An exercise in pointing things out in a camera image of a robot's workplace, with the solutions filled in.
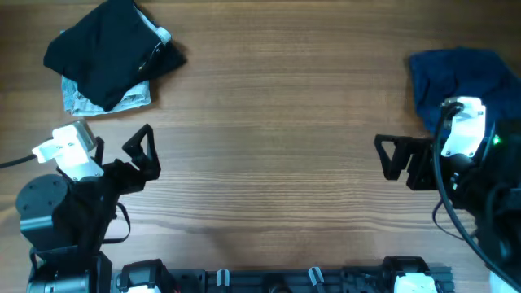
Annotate blue crumpled garment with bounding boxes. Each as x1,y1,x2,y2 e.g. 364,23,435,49
408,47,520,133

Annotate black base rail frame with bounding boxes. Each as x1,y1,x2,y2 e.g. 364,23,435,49
109,260,453,293

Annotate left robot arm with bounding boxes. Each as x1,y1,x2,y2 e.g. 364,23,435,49
16,120,178,292

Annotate light blue folded denim shorts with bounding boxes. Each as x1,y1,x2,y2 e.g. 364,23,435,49
59,30,151,117

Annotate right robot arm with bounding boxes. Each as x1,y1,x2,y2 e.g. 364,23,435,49
374,120,520,291

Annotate black shorts with snap button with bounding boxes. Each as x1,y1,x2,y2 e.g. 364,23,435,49
43,0,186,112

